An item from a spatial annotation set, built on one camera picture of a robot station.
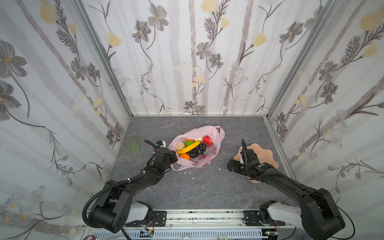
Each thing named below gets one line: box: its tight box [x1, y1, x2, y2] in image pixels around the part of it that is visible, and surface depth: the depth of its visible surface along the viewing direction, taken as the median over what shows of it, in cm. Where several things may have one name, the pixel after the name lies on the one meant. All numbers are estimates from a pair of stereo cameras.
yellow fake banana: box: [176, 140, 202, 155], surface depth 96 cm
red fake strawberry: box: [202, 135, 213, 146], surface depth 100 cm
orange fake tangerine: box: [180, 153, 191, 160], surface depth 94 cm
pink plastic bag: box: [168, 125, 226, 171], surface depth 92 cm
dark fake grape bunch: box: [186, 142, 207, 159], surface depth 97 cm
